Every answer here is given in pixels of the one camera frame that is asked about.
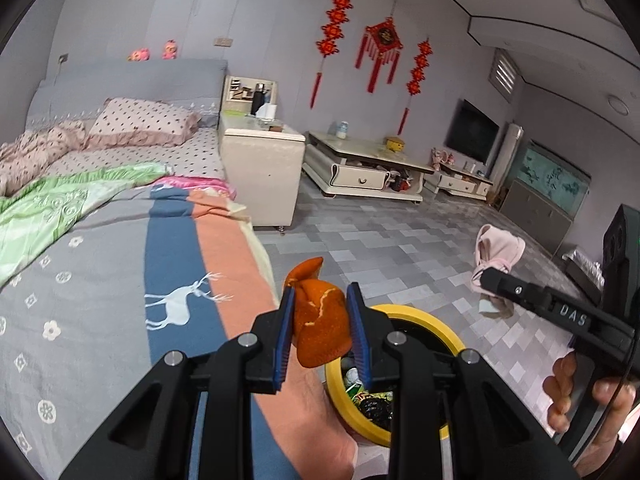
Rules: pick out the pink plush toy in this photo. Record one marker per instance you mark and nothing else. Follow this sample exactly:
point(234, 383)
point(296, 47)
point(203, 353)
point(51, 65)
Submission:
point(169, 50)
point(139, 55)

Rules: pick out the black thermos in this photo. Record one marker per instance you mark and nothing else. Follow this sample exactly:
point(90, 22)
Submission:
point(257, 100)

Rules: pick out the grey upholstered bed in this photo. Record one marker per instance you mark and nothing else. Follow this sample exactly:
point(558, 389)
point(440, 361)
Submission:
point(125, 80)

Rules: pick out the long red knot ornament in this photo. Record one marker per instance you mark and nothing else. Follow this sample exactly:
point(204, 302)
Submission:
point(332, 35)
point(419, 75)

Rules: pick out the pink sock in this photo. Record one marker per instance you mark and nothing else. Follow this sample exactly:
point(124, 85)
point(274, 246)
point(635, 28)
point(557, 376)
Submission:
point(500, 252)

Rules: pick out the louvred vent window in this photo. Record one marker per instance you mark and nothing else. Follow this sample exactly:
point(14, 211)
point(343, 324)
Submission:
point(504, 75)

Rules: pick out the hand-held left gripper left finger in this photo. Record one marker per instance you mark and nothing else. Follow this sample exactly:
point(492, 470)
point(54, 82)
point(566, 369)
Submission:
point(282, 340)

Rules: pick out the green patterned quilt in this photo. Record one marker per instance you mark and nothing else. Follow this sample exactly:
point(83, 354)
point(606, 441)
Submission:
point(65, 210)

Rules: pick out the small white TV cabinet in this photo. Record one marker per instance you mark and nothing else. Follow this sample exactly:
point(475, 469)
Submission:
point(460, 186)

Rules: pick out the person's right hand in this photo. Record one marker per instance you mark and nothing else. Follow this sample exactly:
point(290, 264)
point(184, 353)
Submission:
point(560, 390)

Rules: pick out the pink polka-dot duvet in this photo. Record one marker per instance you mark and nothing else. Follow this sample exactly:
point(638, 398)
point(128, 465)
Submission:
point(35, 155)

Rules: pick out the orange peel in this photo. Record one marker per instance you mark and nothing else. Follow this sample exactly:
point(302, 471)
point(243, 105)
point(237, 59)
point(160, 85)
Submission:
point(320, 330)

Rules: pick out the yellow round bin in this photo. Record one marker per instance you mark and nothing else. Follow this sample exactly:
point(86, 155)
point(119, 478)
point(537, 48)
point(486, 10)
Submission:
point(430, 321)

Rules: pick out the pink dolls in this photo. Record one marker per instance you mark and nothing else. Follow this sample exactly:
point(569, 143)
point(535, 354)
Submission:
point(442, 159)

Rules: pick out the yellow toy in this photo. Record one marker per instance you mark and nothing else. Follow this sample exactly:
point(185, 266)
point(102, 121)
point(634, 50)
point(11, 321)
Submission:
point(394, 144)

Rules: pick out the black wall television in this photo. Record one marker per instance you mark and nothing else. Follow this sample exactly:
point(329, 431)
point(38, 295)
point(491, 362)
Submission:
point(472, 130)

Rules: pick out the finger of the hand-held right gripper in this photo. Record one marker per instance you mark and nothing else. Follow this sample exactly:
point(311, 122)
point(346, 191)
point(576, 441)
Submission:
point(550, 302)

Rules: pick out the black plastic bag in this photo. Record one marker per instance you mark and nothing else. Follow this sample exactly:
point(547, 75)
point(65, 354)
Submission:
point(375, 412)

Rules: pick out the large white TV cabinet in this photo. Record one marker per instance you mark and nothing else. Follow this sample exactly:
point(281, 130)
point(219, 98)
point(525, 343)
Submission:
point(360, 177)

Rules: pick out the beige bedside cabinet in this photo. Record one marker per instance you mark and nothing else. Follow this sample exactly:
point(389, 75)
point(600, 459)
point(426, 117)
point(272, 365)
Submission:
point(260, 175)

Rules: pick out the pink blanket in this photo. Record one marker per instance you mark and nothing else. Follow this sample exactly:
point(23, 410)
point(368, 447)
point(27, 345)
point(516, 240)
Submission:
point(200, 187)

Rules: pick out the polka-dot pillow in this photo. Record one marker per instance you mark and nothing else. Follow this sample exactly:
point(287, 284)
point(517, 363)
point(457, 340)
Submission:
point(140, 122)

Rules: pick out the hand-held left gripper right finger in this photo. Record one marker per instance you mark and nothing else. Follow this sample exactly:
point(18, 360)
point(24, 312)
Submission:
point(360, 340)

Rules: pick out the fish tank with cabinet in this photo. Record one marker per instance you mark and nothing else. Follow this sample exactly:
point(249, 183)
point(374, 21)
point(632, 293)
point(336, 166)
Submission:
point(545, 195)

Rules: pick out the white bottle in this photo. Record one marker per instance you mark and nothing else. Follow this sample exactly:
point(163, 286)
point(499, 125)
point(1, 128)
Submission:
point(342, 130)

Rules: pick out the round ceiling light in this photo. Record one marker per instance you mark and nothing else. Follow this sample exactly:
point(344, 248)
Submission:
point(619, 105)

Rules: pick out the white standing air conditioner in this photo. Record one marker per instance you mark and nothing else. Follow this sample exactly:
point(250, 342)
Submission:
point(507, 160)

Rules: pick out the green yellow snack bag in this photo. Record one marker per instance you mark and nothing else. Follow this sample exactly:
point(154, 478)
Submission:
point(380, 394)

